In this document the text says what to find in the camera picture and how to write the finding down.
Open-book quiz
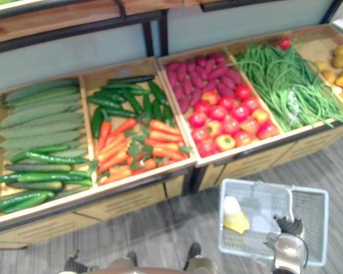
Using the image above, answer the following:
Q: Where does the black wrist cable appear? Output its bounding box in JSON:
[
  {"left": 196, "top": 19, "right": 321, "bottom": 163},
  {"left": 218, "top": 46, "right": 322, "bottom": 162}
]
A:
[{"left": 298, "top": 239, "right": 311, "bottom": 271}]

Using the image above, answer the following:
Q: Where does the wooden produce display stand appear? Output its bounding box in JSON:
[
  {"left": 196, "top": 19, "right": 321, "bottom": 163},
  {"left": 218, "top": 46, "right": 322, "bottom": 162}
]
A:
[
  {"left": 155, "top": 24, "right": 343, "bottom": 191},
  {"left": 0, "top": 58, "right": 197, "bottom": 249}
]

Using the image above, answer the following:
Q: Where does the black metal shelf post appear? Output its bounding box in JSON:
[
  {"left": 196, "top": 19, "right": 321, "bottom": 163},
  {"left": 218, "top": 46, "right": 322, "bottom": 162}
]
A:
[
  {"left": 142, "top": 10, "right": 170, "bottom": 58},
  {"left": 320, "top": 0, "right": 343, "bottom": 25}
]

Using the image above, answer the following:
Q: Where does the green long bean pile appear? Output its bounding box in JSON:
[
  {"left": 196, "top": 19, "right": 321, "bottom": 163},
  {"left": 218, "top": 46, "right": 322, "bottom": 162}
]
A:
[{"left": 234, "top": 39, "right": 343, "bottom": 132}]

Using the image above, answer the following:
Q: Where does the glossy green cucumber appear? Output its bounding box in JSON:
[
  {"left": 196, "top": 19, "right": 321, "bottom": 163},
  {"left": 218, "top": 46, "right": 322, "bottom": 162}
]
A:
[
  {"left": 25, "top": 151, "right": 87, "bottom": 166},
  {"left": 0, "top": 172, "right": 26, "bottom": 184},
  {"left": 16, "top": 172, "right": 88, "bottom": 184},
  {"left": 61, "top": 178, "right": 93, "bottom": 188},
  {"left": 68, "top": 170, "right": 93, "bottom": 179},
  {"left": 5, "top": 181, "right": 65, "bottom": 192},
  {"left": 10, "top": 144, "right": 71, "bottom": 163},
  {"left": 0, "top": 191, "right": 55, "bottom": 212},
  {"left": 1, "top": 194, "right": 50, "bottom": 215},
  {"left": 4, "top": 163, "right": 73, "bottom": 173}
]

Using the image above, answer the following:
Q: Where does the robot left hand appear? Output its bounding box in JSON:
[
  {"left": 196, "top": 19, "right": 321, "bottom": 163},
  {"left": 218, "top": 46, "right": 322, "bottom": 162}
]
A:
[{"left": 64, "top": 249, "right": 100, "bottom": 274}]

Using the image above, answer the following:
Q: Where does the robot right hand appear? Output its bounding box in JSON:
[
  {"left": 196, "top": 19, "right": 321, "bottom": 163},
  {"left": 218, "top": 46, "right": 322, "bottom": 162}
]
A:
[{"left": 263, "top": 214, "right": 306, "bottom": 244}]

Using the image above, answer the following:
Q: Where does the pale green rough gourd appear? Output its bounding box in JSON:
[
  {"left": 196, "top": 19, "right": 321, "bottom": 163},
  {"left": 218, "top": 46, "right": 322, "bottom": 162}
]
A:
[
  {"left": 7, "top": 91, "right": 82, "bottom": 108},
  {"left": 19, "top": 111, "right": 85, "bottom": 128},
  {"left": 50, "top": 148, "right": 89, "bottom": 159},
  {"left": 0, "top": 130, "right": 82, "bottom": 151},
  {"left": 0, "top": 121, "right": 82, "bottom": 139},
  {"left": 4, "top": 79, "right": 79, "bottom": 103},
  {"left": 5, "top": 148, "right": 29, "bottom": 161},
  {"left": 0, "top": 103, "right": 82, "bottom": 128}
]

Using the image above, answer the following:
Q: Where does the orange carrot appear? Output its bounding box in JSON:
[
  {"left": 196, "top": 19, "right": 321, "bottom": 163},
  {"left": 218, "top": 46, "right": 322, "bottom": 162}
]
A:
[
  {"left": 108, "top": 164, "right": 131, "bottom": 175},
  {"left": 145, "top": 138, "right": 180, "bottom": 152},
  {"left": 97, "top": 134, "right": 127, "bottom": 161},
  {"left": 149, "top": 119, "right": 182, "bottom": 136},
  {"left": 152, "top": 147, "right": 189, "bottom": 162},
  {"left": 149, "top": 130, "right": 185, "bottom": 144},
  {"left": 98, "top": 168, "right": 133, "bottom": 185},
  {"left": 98, "top": 121, "right": 113, "bottom": 152},
  {"left": 110, "top": 118, "right": 138, "bottom": 138},
  {"left": 131, "top": 158, "right": 158, "bottom": 172},
  {"left": 97, "top": 151, "right": 130, "bottom": 175}
]

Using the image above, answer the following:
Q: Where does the white wire shopping basket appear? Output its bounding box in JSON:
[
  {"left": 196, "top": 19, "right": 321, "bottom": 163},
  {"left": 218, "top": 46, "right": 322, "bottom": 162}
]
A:
[{"left": 218, "top": 178, "right": 330, "bottom": 268}]

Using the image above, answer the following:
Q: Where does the yellow white vegetable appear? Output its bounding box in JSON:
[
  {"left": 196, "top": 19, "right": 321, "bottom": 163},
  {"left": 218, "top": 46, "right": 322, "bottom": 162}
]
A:
[{"left": 222, "top": 195, "right": 250, "bottom": 234}]

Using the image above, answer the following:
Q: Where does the wooden upper shelf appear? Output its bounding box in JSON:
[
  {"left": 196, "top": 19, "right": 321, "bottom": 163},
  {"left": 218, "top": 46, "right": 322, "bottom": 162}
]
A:
[
  {"left": 121, "top": 0, "right": 275, "bottom": 17},
  {"left": 0, "top": 0, "right": 169, "bottom": 46}
]

